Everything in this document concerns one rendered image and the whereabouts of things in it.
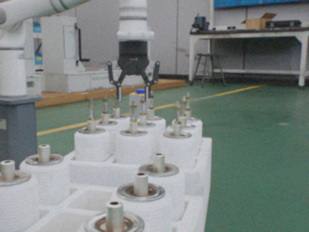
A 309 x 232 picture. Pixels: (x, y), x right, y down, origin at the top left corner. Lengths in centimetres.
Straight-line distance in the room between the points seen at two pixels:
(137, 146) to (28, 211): 39
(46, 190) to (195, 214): 28
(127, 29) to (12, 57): 59
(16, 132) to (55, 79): 241
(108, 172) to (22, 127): 55
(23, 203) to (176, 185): 26
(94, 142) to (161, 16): 595
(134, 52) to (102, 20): 674
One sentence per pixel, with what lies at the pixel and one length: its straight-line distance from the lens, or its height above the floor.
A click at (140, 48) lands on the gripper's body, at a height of 47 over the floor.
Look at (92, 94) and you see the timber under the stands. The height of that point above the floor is 5.
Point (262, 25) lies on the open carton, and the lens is 564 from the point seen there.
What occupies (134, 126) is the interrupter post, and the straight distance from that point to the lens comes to 100.
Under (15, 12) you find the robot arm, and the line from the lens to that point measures 140.
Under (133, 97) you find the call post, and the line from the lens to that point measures 139.
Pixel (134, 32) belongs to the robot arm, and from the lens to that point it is 92.
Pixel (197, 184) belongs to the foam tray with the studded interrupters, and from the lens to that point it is 94.
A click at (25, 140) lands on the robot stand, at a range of 146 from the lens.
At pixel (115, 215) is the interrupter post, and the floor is 27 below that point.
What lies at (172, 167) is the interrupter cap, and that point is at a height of 25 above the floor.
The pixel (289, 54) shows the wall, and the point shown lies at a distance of 598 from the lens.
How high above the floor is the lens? 46
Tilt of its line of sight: 10 degrees down
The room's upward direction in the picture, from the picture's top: straight up
